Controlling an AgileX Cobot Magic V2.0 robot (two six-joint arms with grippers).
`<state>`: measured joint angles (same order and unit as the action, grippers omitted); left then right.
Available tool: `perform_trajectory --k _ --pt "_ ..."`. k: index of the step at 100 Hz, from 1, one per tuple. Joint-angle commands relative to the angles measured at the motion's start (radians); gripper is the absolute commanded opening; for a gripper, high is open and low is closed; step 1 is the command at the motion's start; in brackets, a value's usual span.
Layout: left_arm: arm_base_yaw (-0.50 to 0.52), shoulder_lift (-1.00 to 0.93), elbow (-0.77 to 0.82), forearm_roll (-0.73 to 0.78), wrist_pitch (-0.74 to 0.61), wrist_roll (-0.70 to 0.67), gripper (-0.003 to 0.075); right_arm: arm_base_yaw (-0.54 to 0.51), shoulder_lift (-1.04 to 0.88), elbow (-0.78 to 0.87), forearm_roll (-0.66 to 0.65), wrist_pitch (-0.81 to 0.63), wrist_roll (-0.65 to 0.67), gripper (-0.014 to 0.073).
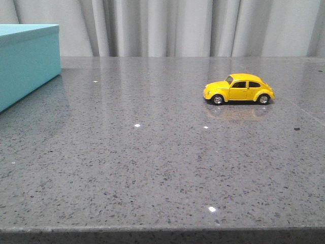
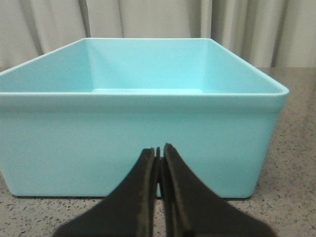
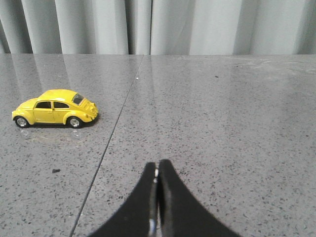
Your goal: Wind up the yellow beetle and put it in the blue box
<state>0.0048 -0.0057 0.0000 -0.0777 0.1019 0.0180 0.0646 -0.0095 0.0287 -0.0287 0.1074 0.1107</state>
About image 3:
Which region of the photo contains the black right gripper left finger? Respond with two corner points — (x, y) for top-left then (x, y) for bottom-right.
(90, 162), (158, 237)

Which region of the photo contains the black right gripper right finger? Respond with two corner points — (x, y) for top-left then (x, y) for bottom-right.
(158, 159), (239, 237)

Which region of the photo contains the yellow toy beetle car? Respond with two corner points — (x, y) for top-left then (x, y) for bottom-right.
(12, 89), (98, 128)

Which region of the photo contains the grey curtain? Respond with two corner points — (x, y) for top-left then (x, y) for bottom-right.
(0, 0), (316, 55)

